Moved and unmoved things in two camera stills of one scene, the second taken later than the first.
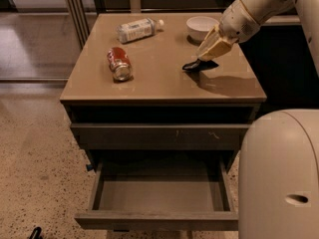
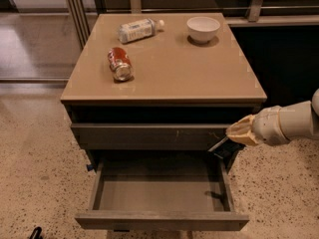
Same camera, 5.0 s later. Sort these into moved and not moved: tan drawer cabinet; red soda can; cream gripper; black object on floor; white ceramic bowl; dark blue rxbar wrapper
Moved: dark blue rxbar wrapper; cream gripper
Not moved: black object on floor; tan drawer cabinet; white ceramic bowl; red soda can
